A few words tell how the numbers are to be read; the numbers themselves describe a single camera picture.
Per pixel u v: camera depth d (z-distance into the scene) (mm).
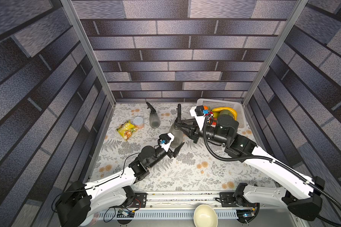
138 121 1002
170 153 633
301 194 388
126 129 979
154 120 1034
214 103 1101
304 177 397
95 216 672
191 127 525
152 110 921
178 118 557
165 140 579
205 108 1097
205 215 685
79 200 405
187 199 758
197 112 489
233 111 1030
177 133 620
